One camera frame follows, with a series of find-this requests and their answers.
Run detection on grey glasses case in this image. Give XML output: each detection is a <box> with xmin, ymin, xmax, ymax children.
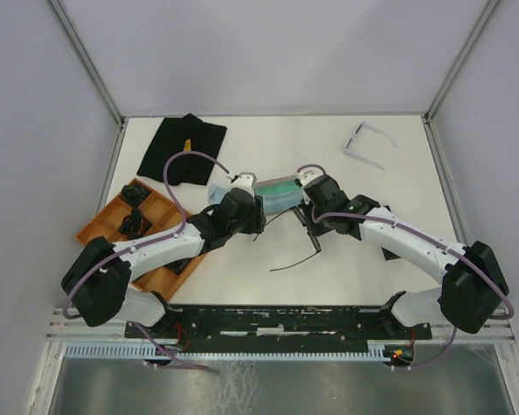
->
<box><xmin>255</xmin><ymin>176</ymin><xmax>303</xmax><ymax>216</ymax></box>

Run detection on black sunglasses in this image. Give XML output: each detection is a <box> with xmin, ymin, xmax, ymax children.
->
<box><xmin>252</xmin><ymin>207</ymin><xmax>322</xmax><ymax>273</ymax></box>

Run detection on blue cleaning cloth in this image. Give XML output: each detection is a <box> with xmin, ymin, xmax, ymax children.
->
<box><xmin>262</xmin><ymin>190</ymin><xmax>302</xmax><ymax>216</ymax></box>

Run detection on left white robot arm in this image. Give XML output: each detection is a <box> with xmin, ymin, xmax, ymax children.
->
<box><xmin>61</xmin><ymin>188</ymin><xmax>266</xmax><ymax>337</ymax></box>

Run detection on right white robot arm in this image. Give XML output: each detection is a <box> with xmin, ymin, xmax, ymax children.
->
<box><xmin>296</xmin><ymin>171</ymin><xmax>512</xmax><ymax>338</ymax></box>

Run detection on lavender sunglasses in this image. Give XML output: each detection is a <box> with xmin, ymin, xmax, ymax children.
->
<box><xmin>342</xmin><ymin>120</ymin><xmax>398</xmax><ymax>171</ymax></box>

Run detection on crumpled blue cloth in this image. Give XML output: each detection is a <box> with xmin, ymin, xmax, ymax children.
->
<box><xmin>208</xmin><ymin>183</ymin><xmax>231</xmax><ymax>204</ymax></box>

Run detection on orange divided tray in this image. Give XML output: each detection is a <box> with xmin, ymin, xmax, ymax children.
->
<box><xmin>76</xmin><ymin>179</ymin><xmax>204</xmax><ymax>301</ymax></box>

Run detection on black rectangular case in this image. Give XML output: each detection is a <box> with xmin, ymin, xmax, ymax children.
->
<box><xmin>381</xmin><ymin>248</ymin><xmax>400</xmax><ymax>261</ymax></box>

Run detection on black folded cloth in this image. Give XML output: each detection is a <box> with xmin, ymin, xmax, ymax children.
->
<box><xmin>138</xmin><ymin>113</ymin><xmax>227</xmax><ymax>186</ymax></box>

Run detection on black item in tray rear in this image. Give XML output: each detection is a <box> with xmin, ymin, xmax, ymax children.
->
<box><xmin>120</xmin><ymin>182</ymin><xmax>150</xmax><ymax>208</ymax></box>

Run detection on black item in tray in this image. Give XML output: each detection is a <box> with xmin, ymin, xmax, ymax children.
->
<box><xmin>119</xmin><ymin>207</ymin><xmax>151</xmax><ymax>239</ymax></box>
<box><xmin>120</xmin><ymin>182</ymin><xmax>150</xmax><ymax>208</ymax></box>

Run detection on black item in tray middle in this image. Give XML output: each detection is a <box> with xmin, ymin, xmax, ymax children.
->
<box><xmin>119</xmin><ymin>207</ymin><xmax>151</xmax><ymax>239</ymax></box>

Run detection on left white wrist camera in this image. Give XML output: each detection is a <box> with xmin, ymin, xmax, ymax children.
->
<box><xmin>231</xmin><ymin>172</ymin><xmax>257</xmax><ymax>191</ymax></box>

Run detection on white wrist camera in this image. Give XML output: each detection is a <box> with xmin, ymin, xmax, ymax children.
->
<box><xmin>295</xmin><ymin>168</ymin><xmax>324</xmax><ymax>187</ymax></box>
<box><xmin>231</xmin><ymin>172</ymin><xmax>257</xmax><ymax>191</ymax></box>

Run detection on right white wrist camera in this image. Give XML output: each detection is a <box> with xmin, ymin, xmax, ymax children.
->
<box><xmin>295</xmin><ymin>168</ymin><xmax>324</xmax><ymax>187</ymax></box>

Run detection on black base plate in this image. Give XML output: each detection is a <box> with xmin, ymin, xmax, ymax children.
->
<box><xmin>147</xmin><ymin>304</ymin><xmax>433</xmax><ymax>346</ymax></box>

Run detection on white slotted cable duct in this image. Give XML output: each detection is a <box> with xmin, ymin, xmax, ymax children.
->
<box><xmin>65</xmin><ymin>336</ymin><xmax>410</xmax><ymax>361</ymax></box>

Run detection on right aluminium frame post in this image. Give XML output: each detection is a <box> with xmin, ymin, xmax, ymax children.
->
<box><xmin>424</xmin><ymin>0</ymin><xmax>503</xmax><ymax>124</ymax></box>

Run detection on aluminium frame post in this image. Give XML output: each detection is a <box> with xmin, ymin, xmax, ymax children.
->
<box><xmin>44</xmin><ymin>0</ymin><xmax>125</xmax><ymax>125</ymax></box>
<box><xmin>424</xmin><ymin>0</ymin><xmax>503</xmax><ymax>124</ymax></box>

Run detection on left aluminium frame post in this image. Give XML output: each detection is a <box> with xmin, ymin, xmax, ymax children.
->
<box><xmin>44</xmin><ymin>0</ymin><xmax>125</xmax><ymax>125</ymax></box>

